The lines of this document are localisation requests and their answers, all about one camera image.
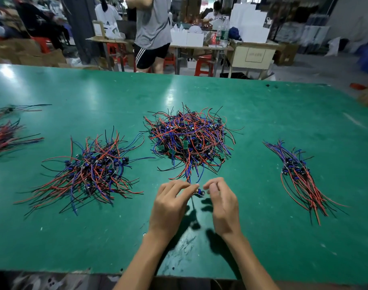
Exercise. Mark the person's left hand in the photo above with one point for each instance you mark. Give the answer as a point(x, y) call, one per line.
point(169, 209)

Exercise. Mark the person's right hand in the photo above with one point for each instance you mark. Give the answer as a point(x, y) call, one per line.
point(224, 207)

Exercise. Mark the person's right forearm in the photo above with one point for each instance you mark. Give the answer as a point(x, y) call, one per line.
point(250, 265)

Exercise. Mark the person's left forearm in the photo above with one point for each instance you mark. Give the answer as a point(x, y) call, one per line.
point(141, 265)

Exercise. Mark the red plastic stool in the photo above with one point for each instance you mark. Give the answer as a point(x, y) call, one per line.
point(169, 62)
point(42, 44)
point(116, 52)
point(204, 65)

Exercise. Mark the cream cabinet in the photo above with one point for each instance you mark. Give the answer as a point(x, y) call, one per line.
point(253, 57)

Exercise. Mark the long wooden work table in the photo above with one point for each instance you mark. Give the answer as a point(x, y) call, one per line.
point(196, 46)

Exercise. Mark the brown cardboard box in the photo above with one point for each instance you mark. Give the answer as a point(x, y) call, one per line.
point(287, 53)

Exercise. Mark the row of white containers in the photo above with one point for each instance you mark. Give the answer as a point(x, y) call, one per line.
point(187, 38)

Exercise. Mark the dark blue bag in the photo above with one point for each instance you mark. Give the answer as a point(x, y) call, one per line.
point(235, 33)

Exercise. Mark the small red floor object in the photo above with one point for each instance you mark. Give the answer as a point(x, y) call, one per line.
point(357, 86)

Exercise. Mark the stack of white boxes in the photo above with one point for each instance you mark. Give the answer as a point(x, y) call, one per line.
point(250, 21)

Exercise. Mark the dark pillar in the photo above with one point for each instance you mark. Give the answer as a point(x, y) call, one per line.
point(81, 24)

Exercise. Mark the row of cardboard boxes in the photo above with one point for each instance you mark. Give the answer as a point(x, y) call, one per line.
point(27, 52)

